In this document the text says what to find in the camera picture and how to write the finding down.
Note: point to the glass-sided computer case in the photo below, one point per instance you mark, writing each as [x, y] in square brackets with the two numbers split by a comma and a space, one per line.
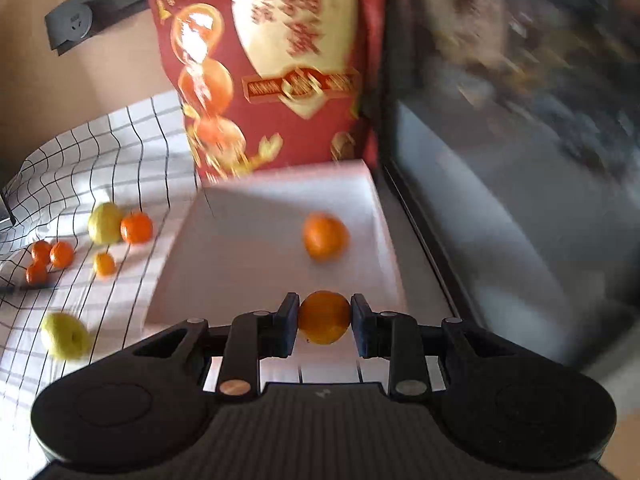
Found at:
[513, 126]

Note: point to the mandarin of cluster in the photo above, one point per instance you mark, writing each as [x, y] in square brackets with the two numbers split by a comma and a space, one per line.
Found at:
[61, 254]
[36, 274]

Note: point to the mandarin front of cluster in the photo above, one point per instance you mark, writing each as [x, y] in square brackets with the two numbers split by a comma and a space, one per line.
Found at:
[36, 274]

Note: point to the orange box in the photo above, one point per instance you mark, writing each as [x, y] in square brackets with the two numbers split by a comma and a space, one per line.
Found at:
[324, 317]

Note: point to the mandarin far left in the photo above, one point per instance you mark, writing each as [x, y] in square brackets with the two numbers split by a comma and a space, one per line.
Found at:
[40, 251]

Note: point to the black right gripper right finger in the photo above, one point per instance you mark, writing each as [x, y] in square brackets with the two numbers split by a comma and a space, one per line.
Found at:
[395, 337]

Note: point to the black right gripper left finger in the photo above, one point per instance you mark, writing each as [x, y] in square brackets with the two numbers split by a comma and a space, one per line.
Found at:
[251, 338]

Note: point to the pink rectangular gift box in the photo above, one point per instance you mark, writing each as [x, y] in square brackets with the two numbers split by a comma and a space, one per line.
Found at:
[240, 247]

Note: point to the white black grid tablecloth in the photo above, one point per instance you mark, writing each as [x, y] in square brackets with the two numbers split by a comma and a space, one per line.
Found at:
[136, 157]

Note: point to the mandarin middle of cluster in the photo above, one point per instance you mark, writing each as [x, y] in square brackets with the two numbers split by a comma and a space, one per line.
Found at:
[61, 254]

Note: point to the orange inside pink box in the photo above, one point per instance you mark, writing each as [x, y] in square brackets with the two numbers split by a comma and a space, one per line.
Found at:
[325, 237]

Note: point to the yellow-green pear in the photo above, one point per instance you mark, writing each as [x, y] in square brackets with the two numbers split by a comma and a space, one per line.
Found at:
[68, 337]
[104, 224]

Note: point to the small orange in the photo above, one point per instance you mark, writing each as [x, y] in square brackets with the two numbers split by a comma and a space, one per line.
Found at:
[104, 265]

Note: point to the mandarin beside far pear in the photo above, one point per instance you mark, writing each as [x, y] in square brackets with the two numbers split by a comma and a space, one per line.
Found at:
[136, 228]

